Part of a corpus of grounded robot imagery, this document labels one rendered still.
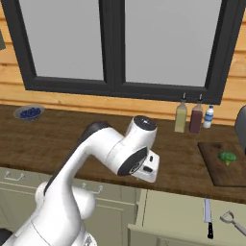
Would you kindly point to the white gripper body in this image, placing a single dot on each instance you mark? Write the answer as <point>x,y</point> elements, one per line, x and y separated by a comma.
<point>148,177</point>

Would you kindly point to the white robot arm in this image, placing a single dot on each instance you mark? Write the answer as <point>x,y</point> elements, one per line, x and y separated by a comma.
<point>67,179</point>

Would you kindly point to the dark wooden cutting board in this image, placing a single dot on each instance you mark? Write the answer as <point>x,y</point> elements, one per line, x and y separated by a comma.
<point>221,171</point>

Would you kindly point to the green broccoli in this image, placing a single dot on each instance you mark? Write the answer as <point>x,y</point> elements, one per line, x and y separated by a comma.
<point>227,156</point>

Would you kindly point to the cream drawer front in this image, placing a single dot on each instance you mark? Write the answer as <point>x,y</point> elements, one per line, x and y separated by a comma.
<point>118,193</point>
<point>35,179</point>

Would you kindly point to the open cream drawer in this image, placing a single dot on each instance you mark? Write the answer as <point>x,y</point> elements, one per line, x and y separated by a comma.
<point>173,214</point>

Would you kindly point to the cream cupboard door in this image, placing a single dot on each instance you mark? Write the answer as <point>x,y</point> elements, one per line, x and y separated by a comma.
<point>16,208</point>
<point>112,224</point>

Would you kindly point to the yellow oil bottle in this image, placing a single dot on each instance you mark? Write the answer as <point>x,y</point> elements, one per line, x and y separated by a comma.
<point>181,120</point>

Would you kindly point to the dark brown sauce bottle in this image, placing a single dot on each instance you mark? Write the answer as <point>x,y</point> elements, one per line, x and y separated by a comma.
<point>196,121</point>

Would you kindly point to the small white blue-labelled bottle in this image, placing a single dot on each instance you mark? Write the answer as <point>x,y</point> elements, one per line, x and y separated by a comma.
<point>208,118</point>

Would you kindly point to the grey peeler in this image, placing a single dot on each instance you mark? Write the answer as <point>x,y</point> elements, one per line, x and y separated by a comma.
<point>232,221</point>

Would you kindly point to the dark grey appliance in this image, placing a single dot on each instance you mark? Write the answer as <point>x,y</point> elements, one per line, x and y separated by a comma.
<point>241,128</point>

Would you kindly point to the blueberries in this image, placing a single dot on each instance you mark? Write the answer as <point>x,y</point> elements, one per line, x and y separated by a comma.
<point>30,112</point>

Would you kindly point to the black framed window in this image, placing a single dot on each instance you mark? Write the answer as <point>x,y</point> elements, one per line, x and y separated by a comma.
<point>113,44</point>

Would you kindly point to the grey bowl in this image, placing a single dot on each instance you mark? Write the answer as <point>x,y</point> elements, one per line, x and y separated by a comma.
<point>17,114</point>

